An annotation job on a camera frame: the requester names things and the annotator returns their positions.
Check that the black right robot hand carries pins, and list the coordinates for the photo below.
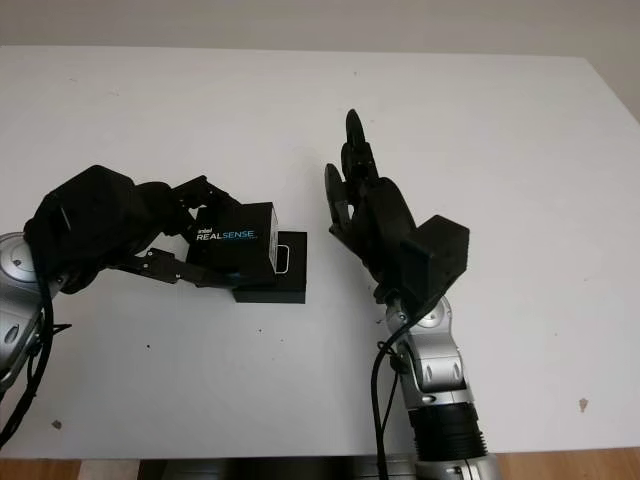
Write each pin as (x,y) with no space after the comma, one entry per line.
(375,220)

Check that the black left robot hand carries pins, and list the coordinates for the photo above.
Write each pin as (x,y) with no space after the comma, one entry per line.
(145,225)

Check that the black RealSense box lid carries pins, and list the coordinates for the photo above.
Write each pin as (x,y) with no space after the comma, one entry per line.
(230,245)

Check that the small silver RealSense camera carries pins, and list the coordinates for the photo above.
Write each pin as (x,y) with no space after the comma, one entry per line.
(282,259)

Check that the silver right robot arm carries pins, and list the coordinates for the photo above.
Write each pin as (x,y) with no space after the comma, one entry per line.
(440,380)

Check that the black box base foam insert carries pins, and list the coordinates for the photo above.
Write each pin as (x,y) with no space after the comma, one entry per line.
(290,290)

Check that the dark robot torso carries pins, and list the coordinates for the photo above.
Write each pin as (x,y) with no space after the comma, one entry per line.
(275,467)

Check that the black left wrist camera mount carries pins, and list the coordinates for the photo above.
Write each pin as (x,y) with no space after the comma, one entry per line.
(80,220)

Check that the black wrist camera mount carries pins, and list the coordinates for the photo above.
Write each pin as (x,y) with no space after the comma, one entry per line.
(435,255)
(80,220)

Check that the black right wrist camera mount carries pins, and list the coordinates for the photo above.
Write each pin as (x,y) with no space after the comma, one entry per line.
(435,255)

